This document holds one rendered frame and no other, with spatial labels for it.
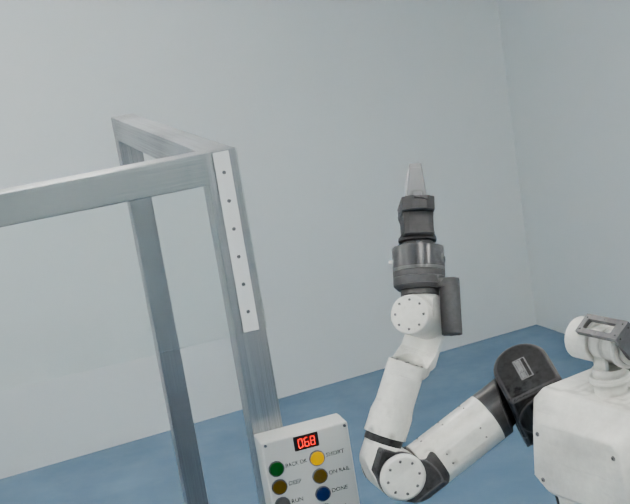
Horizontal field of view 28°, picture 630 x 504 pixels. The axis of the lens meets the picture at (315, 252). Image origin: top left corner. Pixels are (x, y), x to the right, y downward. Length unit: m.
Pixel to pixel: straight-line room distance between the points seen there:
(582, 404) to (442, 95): 4.52
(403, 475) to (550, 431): 0.25
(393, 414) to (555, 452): 0.27
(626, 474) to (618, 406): 0.10
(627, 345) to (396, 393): 0.40
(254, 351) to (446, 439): 0.44
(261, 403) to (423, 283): 0.47
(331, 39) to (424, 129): 0.68
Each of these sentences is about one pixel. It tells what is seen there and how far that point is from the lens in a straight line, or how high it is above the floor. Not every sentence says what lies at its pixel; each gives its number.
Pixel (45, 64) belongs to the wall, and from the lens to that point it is 5.71.
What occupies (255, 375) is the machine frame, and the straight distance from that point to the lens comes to 2.37.
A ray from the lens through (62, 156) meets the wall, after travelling 5.74.
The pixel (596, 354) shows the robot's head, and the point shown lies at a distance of 1.97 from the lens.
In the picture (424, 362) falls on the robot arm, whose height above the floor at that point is 1.32.
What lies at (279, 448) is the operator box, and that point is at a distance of 2.35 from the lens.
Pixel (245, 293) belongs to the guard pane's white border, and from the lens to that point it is 2.32.
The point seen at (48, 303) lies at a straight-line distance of 2.26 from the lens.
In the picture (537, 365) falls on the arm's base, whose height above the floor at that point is 1.29.
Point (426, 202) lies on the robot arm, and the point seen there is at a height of 1.59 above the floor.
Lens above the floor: 1.97
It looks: 12 degrees down
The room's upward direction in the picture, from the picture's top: 9 degrees counter-clockwise
